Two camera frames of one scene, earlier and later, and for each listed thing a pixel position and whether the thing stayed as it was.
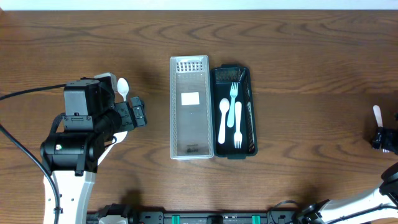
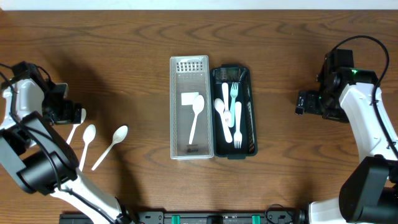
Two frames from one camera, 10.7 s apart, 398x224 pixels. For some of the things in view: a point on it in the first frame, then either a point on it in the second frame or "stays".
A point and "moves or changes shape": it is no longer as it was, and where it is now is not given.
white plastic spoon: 122,87 → 198,106
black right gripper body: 388,134 → 316,102
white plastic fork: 379,121 moves or changes shape
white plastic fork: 237,136 stays
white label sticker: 189,98 stays
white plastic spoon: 224,106 moves or changes shape
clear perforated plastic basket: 191,112 stays
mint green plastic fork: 234,90 stays
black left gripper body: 130,113 → 69,112
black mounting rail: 206,216 stays
